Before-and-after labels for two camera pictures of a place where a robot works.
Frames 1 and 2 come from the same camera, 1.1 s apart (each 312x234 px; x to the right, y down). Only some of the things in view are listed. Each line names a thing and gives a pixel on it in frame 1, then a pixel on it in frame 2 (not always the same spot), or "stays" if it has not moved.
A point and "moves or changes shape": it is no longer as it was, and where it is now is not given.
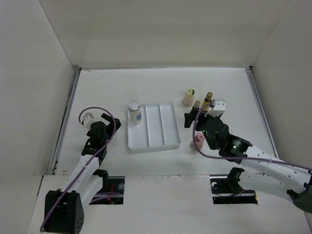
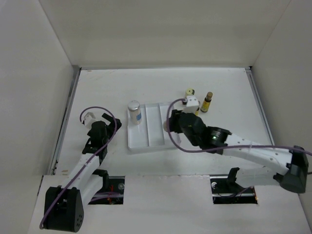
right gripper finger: x=191 y=116 → x=174 y=121
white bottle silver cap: x=134 y=107 stays
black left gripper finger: x=118 y=123 stays
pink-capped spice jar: x=199 y=138 moves or changes shape
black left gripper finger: x=107 y=117 stays
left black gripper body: x=108 y=131 stays
